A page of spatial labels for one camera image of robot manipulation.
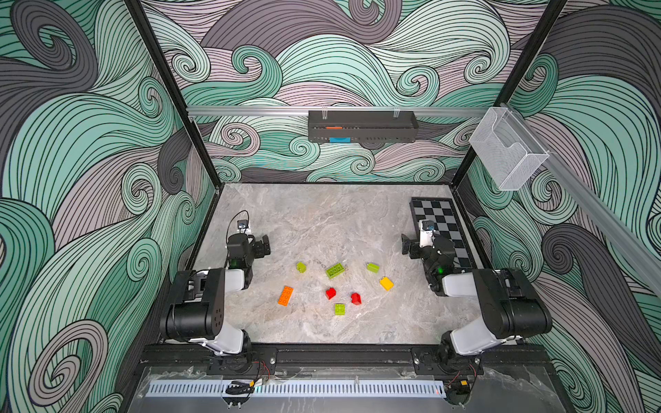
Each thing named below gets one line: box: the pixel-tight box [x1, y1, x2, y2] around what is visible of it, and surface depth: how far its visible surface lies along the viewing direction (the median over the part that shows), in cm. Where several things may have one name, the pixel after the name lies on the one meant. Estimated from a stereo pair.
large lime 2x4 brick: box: [325, 263, 346, 280], surface depth 93 cm
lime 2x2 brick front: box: [334, 303, 346, 316], surface depth 83 cm
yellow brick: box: [379, 276, 396, 292], surface depth 90 cm
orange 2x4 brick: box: [277, 285, 295, 308], surface depth 87 cm
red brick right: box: [350, 292, 363, 306], surface depth 85 cm
